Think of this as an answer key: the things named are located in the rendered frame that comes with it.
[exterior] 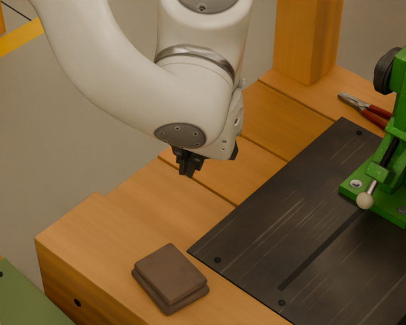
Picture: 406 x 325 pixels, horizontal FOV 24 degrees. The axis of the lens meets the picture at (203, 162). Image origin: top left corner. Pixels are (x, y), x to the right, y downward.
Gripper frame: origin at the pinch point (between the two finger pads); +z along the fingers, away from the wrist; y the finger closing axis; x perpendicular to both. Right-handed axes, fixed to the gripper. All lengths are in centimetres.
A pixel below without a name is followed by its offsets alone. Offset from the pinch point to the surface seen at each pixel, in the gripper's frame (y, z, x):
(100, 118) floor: 57, 166, -90
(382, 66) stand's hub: -18.5, 18.4, -35.0
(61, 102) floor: 72, 169, -92
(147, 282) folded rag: 3.9, 35.6, 3.4
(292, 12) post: -1, 39, -56
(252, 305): -12.0, 35.2, 1.3
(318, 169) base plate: -15, 43, -28
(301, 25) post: -3, 40, -54
